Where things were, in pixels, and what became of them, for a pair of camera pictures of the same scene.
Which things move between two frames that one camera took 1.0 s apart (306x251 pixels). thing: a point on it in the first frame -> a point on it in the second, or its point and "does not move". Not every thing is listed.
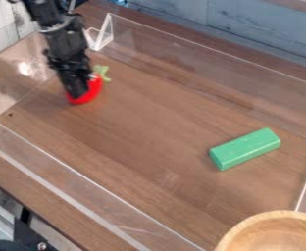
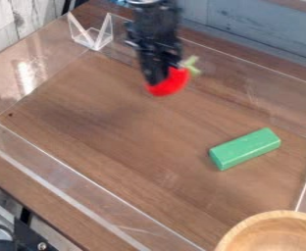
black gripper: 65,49 -> 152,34
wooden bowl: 275,230 does not move
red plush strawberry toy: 93,85 -> 176,78
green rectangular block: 245,149 does not move
